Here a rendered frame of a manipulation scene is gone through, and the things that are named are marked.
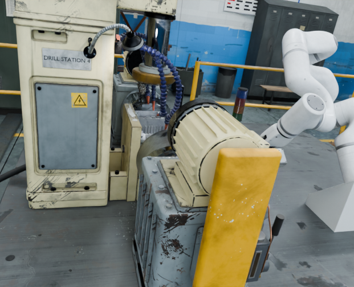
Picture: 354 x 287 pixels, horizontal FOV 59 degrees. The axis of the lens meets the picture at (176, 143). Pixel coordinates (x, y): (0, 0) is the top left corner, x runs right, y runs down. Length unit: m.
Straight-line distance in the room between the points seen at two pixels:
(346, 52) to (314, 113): 7.47
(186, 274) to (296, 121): 0.59
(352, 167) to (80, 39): 1.25
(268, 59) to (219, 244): 6.23
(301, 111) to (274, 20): 5.73
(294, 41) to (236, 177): 0.78
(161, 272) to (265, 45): 6.14
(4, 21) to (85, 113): 3.40
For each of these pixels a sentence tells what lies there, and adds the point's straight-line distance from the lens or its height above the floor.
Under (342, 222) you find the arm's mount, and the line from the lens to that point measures 1.53.
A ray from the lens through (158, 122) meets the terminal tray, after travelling 1.34.
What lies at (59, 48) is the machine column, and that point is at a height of 1.42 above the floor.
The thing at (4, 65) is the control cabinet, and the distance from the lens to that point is 4.56.
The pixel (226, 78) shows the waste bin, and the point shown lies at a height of 0.42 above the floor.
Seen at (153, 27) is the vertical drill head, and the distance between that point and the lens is 1.27.
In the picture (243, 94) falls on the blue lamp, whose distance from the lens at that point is 1.81.
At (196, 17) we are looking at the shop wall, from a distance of 6.58.
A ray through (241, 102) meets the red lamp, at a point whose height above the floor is 1.14.
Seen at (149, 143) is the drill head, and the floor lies 1.13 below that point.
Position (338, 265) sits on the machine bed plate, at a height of 0.80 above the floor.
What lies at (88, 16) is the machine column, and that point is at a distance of 1.10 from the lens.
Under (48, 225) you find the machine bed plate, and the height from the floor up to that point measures 0.80.
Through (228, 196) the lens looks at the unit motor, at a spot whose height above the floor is 1.26.
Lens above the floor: 1.58
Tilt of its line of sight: 23 degrees down
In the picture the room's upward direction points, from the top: 8 degrees clockwise
